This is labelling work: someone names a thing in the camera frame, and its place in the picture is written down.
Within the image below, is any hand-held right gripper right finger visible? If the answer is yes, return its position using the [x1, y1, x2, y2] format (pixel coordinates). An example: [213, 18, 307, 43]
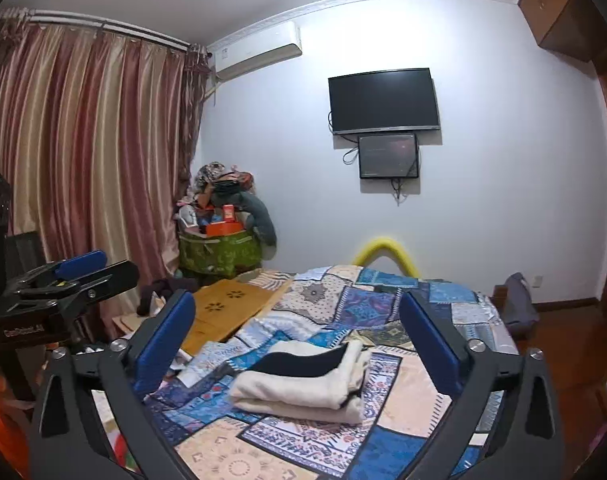
[398, 290, 567, 480]

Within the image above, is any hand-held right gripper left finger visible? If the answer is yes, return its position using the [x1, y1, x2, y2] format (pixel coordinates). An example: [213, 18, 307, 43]
[27, 290, 199, 480]

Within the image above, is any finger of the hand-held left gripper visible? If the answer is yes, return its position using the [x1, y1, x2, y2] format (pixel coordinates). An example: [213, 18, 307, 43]
[13, 250, 109, 291]
[18, 259, 140, 307]

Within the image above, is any cream and navy sweater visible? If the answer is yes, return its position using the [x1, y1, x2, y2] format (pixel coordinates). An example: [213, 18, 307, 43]
[230, 339, 372, 424]

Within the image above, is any dark clothes heap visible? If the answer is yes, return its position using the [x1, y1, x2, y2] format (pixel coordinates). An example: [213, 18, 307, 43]
[136, 276, 200, 317]

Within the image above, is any pile of mixed clothes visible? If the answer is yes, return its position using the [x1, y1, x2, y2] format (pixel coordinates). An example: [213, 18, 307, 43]
[173, 161, 257, 236]

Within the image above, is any black mesh chair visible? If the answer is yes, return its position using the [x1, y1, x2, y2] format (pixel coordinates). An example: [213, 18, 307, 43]
[4, 231, 48, 283]

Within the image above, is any grey bag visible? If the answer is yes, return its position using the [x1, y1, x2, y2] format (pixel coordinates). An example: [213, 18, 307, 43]
[502, 272, 541, 337]

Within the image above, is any blue patchwork blanket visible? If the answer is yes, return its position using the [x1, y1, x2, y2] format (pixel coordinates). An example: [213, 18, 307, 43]
[90, 265, 522, 480]

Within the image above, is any green patterned bag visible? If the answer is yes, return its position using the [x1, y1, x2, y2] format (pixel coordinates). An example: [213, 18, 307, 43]
[178, 227, 262, 277]

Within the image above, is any pink striped curtain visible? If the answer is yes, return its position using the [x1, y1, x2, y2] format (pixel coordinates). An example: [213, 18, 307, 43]
[0, 9, 212, 333]

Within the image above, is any yellow foam tube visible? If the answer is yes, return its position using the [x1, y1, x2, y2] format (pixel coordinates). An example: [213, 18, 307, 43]
[352, 236, 418, 277]

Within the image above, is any orange box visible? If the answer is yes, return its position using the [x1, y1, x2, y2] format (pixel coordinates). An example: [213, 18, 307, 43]
[206, 204, 245, 237]

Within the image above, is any dark grey garment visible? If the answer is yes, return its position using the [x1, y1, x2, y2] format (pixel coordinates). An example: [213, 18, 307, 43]
[242, 192, 279, 261]

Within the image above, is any white curtain rod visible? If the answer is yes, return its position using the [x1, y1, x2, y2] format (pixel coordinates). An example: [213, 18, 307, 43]
[0, 7, 210, 54]

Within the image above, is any white air conditioner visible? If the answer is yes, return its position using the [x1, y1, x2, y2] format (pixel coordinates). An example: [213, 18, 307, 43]
[206, 21, 303, 81]

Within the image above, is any black monitor cable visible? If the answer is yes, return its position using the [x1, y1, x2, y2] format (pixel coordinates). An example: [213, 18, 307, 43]
[390, 177, 410, 207]

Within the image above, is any small black wall monitor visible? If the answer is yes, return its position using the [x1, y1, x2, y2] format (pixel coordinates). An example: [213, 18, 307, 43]
[358, 132, 419, 180]

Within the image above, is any black wall television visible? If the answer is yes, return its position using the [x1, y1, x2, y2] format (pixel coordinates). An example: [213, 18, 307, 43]
[328, 67, 442, 136]

